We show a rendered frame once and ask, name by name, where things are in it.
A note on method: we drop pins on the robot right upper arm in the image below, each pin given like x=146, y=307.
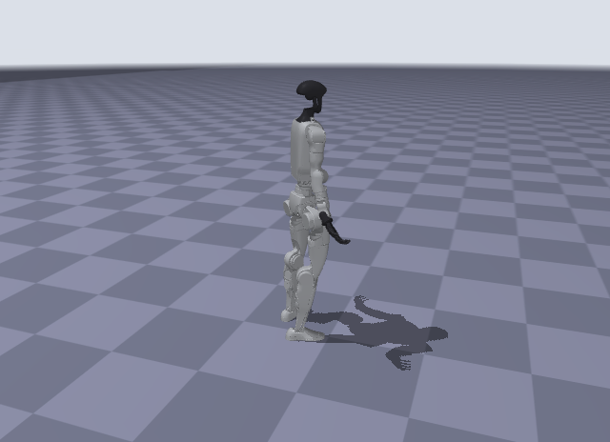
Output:
x=316, y=138

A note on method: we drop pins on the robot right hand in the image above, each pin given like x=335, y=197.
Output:
x=327, y=222

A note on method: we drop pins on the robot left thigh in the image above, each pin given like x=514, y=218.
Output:
x=294, y=259

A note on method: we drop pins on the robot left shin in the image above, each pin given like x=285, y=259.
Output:
x=290, y=284

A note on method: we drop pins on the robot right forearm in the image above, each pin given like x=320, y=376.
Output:
x=320, y=191

